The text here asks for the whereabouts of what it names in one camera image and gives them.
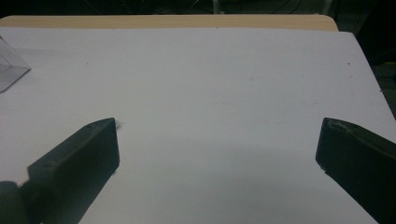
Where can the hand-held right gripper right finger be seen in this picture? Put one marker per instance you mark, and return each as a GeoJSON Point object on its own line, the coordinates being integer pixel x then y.
{"type": "Point", "coordinates": [358, 161]}

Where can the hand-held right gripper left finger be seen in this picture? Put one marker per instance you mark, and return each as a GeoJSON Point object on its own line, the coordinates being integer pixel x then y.
{"type": "Point", "coordinates": [77, 161]}

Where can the clear plastic divided box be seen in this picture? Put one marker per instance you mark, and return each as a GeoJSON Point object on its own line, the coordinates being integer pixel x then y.
{"type": "Point", "coordinates": [11, 70]}

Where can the white table cover sheet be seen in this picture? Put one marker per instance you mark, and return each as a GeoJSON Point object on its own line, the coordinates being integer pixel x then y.
{"type": "Point", "coordinates": [211, 81]}

